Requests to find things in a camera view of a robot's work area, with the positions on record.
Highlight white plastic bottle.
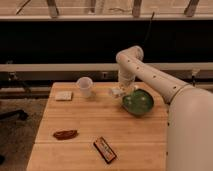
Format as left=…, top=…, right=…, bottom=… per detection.
left=109, top=87, right=125, bottom=98

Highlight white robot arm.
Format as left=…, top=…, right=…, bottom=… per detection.
left=116, top=46, right=213, bottom=171

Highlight green ceramic bowl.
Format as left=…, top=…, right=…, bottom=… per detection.
left=122, top=89, right=154, bottom=117

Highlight clear plastic cup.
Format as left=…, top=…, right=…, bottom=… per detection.
left=76, top=77, right=93, bottom=98

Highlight dark candy bar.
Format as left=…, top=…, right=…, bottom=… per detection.
left=93, top=137, right=117, bottom=164

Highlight wooden table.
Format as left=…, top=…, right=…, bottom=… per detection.
left=27, top=83, right=167, bottom=171

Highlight white sponge block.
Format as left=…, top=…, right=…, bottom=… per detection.
left=55, top=91, right=72, bottom=101

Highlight black office chair base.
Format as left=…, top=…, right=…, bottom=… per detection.
left=0, top=110, right=28, bottom=120

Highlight black hanging cable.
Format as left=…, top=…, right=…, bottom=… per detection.
left=142, top=11, right=156, bottom=48

